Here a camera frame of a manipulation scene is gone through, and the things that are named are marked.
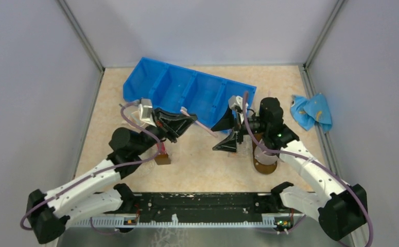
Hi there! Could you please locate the blue divided storage bin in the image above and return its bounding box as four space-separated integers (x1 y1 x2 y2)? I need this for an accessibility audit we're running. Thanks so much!
123 57 257 128

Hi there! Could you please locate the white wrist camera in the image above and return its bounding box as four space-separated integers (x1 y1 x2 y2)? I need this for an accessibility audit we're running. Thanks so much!
228 95 246 120
138 98 156 127

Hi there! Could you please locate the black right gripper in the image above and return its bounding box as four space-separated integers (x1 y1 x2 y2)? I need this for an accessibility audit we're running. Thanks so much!
211 104 269 152

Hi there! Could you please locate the brown oval wooden tray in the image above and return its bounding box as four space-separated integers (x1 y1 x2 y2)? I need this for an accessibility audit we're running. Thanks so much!
252 141 279 174

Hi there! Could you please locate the white ceramic mug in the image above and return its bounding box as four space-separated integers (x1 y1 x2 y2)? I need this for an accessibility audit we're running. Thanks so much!
125 108 145 127

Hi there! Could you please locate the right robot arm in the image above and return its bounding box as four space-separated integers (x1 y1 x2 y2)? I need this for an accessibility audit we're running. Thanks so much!
212 96 370 241

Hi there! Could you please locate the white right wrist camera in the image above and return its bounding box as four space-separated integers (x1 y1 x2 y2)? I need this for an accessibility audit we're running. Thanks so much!
228 95 246 120

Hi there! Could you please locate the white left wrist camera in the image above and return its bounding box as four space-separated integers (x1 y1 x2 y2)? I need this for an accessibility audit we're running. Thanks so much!
138 98 156 127

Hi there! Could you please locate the clear holder with wooden ends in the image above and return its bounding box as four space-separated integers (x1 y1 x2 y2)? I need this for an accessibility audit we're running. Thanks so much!
153 143 180 165

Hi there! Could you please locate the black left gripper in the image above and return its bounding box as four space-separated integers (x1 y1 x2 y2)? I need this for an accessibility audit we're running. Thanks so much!
134 107 198 155

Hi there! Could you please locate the red toothpaste tube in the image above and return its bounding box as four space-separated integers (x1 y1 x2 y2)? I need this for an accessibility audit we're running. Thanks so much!
156 142 167 155

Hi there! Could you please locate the blue crumpled cloth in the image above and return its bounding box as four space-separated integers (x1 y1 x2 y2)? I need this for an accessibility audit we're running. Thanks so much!
290 93 333 133

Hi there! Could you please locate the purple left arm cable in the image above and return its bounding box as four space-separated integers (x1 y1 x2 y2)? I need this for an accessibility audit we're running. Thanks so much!
20 102 162 231

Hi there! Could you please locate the clear textured acrylic tray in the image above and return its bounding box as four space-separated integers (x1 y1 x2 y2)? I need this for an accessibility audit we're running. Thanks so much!
228 140 252 158

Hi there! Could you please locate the grey ceramic mug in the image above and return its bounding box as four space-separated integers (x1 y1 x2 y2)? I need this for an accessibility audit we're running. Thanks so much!
253 146 279 166

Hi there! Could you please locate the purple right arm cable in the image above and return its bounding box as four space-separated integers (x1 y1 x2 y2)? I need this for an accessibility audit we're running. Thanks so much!
241 91 374 247

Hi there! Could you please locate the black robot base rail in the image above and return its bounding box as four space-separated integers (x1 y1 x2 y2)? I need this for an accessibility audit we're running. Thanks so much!
108 184 295 228

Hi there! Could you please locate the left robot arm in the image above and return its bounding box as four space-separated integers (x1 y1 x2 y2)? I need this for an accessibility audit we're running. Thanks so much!
20 105 198 245

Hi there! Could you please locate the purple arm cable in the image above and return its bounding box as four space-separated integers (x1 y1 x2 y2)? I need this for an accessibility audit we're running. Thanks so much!
241 91 374 247
20 102 162 231

